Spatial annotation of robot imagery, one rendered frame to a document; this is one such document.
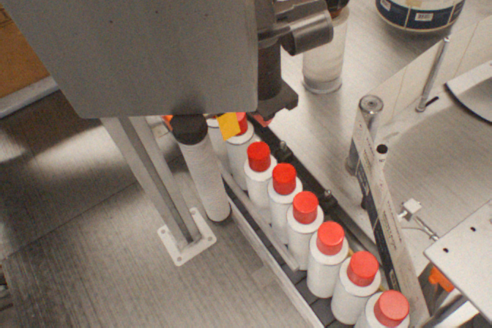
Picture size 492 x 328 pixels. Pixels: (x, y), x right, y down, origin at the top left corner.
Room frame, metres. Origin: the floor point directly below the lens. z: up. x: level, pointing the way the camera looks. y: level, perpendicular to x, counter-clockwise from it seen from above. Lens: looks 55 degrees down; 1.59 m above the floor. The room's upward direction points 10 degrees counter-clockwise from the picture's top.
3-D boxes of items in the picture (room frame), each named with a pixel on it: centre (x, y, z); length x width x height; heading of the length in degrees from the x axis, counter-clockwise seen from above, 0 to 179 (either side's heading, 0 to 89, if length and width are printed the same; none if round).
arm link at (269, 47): (0.44, -0.05, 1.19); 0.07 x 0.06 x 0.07; 105
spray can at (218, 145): (0.45, 0.04, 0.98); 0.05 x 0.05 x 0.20
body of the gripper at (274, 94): (0.43, -0.04, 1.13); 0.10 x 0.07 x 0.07; 25
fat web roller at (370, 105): (0.40, -0.20, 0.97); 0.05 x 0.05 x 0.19
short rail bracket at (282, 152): (0.43, -0.07, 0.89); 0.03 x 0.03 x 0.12; 26
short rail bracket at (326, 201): (0.31, -0.10, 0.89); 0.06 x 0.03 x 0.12; 116
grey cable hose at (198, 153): (0.25, 0.05, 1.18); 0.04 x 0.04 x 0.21
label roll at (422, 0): (0.82, -0.47, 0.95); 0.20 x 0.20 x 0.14
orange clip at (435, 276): (0.12, -0.19, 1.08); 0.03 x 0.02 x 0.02; 26
